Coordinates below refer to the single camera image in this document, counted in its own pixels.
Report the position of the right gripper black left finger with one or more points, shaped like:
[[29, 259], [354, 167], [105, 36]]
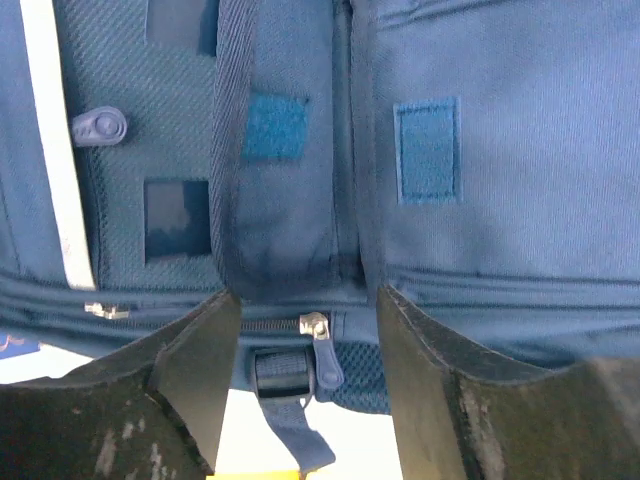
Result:
[[150, 410]]

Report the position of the yellow crayon box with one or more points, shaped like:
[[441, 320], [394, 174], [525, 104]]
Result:
[[268, 475]]

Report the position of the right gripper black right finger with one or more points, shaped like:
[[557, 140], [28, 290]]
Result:
[[463, 411]]

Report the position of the navy blue student backpack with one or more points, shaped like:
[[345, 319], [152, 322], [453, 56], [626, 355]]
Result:
[[479, 157]]

